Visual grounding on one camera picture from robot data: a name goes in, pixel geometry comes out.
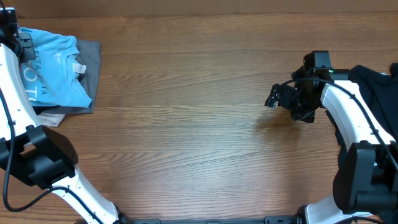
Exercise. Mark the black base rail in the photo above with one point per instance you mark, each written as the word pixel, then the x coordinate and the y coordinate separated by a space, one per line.
pixel 211 221

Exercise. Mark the light blue printed t-shirt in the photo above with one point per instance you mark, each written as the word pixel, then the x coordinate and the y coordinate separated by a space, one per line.
pixel 51 79

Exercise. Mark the folded grey shirt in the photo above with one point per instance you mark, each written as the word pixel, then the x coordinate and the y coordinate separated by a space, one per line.
pixel 90 55

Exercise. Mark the black t-shirt under blue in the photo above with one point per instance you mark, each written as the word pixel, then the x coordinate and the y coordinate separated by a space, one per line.
pixel 376 102

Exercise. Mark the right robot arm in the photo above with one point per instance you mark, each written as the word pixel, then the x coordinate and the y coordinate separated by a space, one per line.
pixel 341 98

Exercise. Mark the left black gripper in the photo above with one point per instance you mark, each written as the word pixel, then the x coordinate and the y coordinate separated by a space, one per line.
pixel 28 52

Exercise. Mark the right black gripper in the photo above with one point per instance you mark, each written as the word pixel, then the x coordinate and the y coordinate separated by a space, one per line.
pixel 288 98

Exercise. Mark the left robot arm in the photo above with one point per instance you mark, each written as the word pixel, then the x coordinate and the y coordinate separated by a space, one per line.
pixel 33 153

